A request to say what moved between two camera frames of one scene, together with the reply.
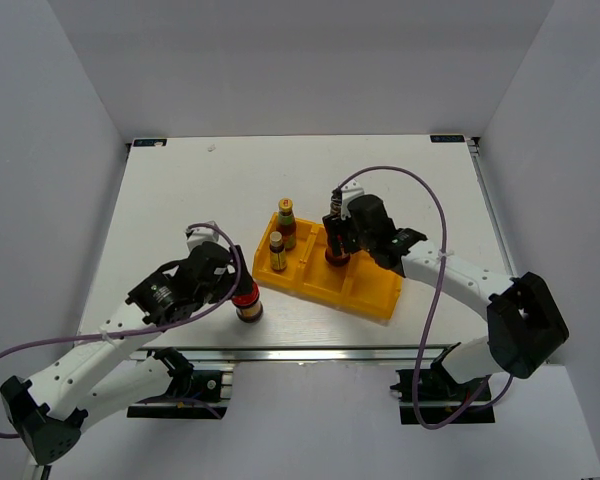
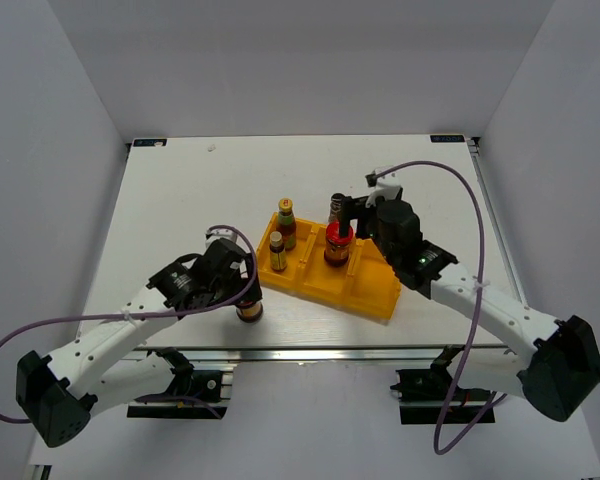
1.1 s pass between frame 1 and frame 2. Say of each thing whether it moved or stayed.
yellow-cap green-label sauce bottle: stayed
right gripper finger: moved
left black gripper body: stayed
